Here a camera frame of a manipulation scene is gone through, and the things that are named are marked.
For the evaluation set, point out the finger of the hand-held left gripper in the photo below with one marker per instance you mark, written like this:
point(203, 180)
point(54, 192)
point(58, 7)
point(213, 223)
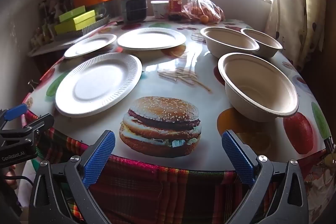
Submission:
point(42, 121)
point(15, 111)

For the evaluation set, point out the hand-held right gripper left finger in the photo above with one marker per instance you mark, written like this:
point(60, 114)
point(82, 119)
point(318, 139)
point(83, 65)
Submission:
point(98, 158)

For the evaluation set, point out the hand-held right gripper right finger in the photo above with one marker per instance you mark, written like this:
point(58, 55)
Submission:
point(237, 158)

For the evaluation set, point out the white foam plate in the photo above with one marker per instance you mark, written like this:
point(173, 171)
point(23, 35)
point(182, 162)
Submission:
point(97, 85)
point(90, 46)
point(151, 39)

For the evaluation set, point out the beige paper bowl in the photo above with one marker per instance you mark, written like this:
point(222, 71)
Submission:
point(228, 41)
point(265, 43)
point(257, 87)

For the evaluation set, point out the black binder clip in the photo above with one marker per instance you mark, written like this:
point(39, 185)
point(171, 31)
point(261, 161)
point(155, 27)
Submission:
point(32, 83)

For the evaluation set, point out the grey side shelf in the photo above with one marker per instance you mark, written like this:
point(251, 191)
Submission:
point(47, 49)

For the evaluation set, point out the plaid cloth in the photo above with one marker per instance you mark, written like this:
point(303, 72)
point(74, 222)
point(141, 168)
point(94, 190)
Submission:
point(162, 192)

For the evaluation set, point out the floral cloth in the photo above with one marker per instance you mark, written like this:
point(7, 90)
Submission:
point(320, 187)

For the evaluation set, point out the green box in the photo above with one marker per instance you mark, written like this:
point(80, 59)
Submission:
point(81, 20)
point(71, 13)

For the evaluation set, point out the striped tray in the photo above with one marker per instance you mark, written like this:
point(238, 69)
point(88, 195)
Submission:
point(97, 24)

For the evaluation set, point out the glass mug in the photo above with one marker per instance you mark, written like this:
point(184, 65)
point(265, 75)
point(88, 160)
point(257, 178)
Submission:
point(101, 11)

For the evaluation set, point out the small grey heater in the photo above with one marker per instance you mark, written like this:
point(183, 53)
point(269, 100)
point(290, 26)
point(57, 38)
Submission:
point(134, 8)

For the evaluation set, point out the plastic bag of oranges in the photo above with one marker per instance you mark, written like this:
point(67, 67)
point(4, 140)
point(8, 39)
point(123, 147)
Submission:
point(199, 8)

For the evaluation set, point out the white tub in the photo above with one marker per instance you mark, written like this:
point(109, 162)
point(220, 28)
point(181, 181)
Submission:
point(159, 10)

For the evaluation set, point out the cherry print curtain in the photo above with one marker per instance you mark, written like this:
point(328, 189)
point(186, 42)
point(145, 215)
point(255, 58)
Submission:
point(294, 3)

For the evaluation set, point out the red label jar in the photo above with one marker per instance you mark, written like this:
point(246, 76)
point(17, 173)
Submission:
point(175, 5)

